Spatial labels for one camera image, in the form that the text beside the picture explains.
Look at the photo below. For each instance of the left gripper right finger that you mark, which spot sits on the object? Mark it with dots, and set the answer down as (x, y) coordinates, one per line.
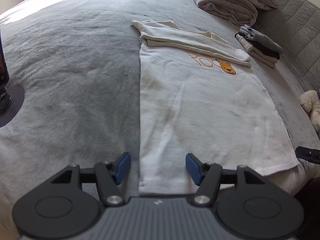
(208, 177)

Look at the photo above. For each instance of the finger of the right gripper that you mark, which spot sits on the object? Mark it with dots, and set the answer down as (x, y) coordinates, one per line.
(310, 155)

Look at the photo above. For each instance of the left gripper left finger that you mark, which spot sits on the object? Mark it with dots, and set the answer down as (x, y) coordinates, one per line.
(107, 176)

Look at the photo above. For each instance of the white cream sweatshirt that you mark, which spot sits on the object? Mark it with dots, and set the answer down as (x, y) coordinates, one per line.
(200, 95)

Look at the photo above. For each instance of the white plush toy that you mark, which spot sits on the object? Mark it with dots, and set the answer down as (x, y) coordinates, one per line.
(309, 101)

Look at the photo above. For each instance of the folded beige garment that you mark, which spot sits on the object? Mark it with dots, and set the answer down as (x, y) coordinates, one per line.
(254, 52)

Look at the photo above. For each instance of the folded black garment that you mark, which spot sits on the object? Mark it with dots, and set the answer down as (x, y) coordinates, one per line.
(263, 49)

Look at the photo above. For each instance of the grey bed blanket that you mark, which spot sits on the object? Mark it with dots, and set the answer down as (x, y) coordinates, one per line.
(78, 62)

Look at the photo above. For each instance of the grey quilted headboard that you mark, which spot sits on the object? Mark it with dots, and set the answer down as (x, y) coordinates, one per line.
(294, 25)

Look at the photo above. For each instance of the folded grey garment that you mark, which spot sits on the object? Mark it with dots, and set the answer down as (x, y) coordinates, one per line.
(258, 37)

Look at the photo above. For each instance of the black smartphone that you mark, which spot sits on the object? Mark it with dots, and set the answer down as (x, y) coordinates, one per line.
(4, 75)

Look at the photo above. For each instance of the folded grey pink quilt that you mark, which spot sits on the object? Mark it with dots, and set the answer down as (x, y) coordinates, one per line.
(238, 12)

